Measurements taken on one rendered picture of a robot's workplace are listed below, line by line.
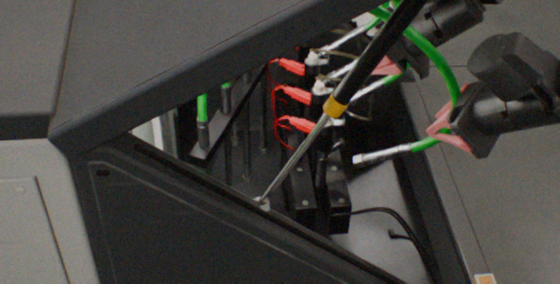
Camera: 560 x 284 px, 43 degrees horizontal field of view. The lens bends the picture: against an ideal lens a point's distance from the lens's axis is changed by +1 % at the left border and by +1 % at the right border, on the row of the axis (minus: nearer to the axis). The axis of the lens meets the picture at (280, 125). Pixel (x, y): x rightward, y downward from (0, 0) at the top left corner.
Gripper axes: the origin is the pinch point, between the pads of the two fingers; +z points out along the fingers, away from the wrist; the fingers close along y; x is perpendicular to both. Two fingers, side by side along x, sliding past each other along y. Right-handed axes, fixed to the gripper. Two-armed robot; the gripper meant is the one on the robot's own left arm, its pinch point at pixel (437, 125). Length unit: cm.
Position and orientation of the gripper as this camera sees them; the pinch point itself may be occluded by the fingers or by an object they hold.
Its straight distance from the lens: 101.4
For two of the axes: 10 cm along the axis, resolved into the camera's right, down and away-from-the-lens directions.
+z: -5.1, 1.6, 8.4
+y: -5.5, 7.0, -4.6
